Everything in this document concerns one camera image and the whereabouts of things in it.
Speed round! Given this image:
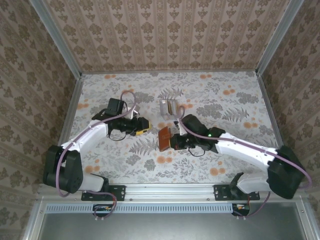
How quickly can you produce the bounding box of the brown leather card holder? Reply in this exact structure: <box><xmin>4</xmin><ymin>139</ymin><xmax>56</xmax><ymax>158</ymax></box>
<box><xmin>157</xmin><ymin>126</ymin><xmax>174</xmax><ymax>152</ymax></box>

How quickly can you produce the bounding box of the clear acrylic card stand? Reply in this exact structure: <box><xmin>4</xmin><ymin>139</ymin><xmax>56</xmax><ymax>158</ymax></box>
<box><xmin>158</xmin><ymin>98</ymin><xmax>180</xmax><ymax>121</ymax></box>

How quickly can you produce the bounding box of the grey metal panel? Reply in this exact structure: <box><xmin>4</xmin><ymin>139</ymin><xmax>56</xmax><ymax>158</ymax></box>
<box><xmin>23</xmin><ymin>197</ymin><xmax>317</xmax><ymax>240</ymax></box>

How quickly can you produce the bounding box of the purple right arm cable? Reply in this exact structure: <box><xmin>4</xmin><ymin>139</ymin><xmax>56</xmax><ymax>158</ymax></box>
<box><xmin>176</xmin><ymin>105</ymin><xmax>313</xmax><ymax>221</ymax></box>

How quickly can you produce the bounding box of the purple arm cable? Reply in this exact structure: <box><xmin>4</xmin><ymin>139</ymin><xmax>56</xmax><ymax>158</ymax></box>
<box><xmin>56</xmin><ymin>90</ymin><xmax>138</xmax><ymax>222</ymax></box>
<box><xmin>176</xmin><ymin>105</ymin><xmax>313</xmax><ymax>221</ymax></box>

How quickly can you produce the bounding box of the thin black left gripper cable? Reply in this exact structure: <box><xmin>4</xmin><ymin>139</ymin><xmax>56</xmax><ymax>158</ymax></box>
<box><xmin>107</xmin><ymin>128</ymin><xmax>134</xmax><ymax>142</ymax></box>

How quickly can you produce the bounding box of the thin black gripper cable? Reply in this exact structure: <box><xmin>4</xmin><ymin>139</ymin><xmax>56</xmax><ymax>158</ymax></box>
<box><xmin>107</xmin><ymin>128</ymin><xmax>134</xmax><ymax>142</ymax></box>
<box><xmin>187</xmin><ymin>146</ymin><xmax>208</xmax><ymax>158</ymax></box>

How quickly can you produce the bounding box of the thin black right gripper cable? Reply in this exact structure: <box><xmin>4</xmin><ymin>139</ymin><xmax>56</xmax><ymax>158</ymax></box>
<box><xmin>187</xmin><ymin>146</ymin><xmax>208</xmax><ymax>158</ymax></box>

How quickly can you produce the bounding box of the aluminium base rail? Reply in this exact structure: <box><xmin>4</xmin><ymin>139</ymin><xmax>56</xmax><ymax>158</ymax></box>
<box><xmin>36</xmin><ymin>183</ymin><xmax>307</xmax><ymax>201</ymax></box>

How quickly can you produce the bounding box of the aluminium table side rail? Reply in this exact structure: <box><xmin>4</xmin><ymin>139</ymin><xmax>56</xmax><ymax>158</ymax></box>
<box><xmin>57</xmin><ymin>74</ymin><xmax>85</xmax><ymax>148</ymax></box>
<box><xmin>256</xmin><ymin>72</ymin><xmax>286</xmax><ymax>151</ymax></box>

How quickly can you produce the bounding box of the thin aluminium table rail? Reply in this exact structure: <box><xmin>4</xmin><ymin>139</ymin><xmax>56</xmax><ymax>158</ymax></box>
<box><xmin>81</xmin><ymin>70</ymin><xmax>258</xmax><ymax>75</ymax></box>

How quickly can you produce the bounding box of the slotted white cable duct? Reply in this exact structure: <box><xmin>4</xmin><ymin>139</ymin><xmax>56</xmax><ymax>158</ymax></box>
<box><xmin>46</xmin><ymin>202</ymin><xmax>238</xmax><ymax>214</ymax></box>

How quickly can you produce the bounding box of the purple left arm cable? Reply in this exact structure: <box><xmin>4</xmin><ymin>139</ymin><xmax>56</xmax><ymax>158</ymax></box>
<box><xmin>56</xmin><ymin>90</ymin><xmax>138</xmax><ymax>222</ymax></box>

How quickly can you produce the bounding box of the black cable connector port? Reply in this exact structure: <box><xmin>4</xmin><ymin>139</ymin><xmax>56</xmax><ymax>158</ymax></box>
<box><xmin>92</xmin><ymin>203</ymin><xmax>113</xmax><ymax>217</ymax></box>
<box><xmin>231</xmin><ymin>202</ymin><xmax>251</xmax><ymax>216</ymax></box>

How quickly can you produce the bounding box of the aluminium frame post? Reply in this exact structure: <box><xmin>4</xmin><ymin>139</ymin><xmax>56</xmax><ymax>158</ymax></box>
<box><xmin>256</xmin><ymin>0</ymin><xmax>306</xmax><ymax>76</ymax></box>
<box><xmin>28</xmin><ymin>0</ymin><xmax>83</xmax><ymax>79</ymax></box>

